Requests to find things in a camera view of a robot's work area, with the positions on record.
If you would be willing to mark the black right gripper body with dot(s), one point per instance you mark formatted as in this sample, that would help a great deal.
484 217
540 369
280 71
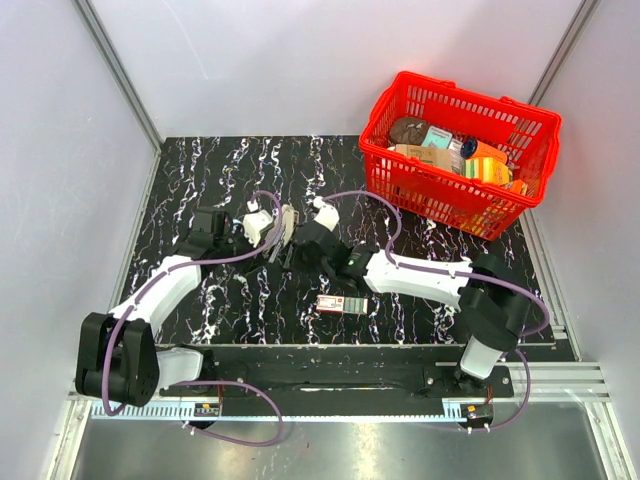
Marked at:
298 254

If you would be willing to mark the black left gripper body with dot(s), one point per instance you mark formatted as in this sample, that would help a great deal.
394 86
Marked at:
235 246

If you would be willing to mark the beige and black stapler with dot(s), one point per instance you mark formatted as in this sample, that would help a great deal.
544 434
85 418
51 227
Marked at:
290 218

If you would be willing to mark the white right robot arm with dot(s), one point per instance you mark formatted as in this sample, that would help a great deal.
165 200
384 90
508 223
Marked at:
487 303

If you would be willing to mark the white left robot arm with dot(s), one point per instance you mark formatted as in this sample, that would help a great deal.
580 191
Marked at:
118 361

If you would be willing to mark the red white staple box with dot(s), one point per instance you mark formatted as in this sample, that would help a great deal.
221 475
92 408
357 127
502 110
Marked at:
342 304

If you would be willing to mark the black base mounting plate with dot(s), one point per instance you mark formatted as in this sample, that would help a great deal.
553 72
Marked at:
344 381

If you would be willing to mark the brown round pouch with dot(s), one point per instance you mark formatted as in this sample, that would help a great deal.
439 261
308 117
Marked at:
408 130

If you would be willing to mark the brown cardboard box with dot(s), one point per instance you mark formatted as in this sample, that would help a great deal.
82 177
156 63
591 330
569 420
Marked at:
432 156

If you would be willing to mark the teal small box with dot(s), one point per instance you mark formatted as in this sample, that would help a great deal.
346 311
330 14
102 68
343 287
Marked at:
437 137

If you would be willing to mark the red plastic shopping basket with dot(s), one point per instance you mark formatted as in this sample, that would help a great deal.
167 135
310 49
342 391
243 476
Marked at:
530 136

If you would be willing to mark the orange bottle blue cap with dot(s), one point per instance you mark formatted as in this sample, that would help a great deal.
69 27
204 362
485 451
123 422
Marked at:
473 148

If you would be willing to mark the yellow orange box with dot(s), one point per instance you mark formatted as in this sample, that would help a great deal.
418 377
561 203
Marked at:
487 170

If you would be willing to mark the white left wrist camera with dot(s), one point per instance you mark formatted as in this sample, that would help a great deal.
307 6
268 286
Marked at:
256 223

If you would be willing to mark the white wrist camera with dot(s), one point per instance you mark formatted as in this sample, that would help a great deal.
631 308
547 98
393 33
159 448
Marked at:
326 214
256 223

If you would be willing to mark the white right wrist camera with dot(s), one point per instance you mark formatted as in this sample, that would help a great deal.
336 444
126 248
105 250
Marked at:
326 214

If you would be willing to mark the aluminium frame rail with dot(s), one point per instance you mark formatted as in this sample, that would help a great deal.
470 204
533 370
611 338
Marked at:
514 384

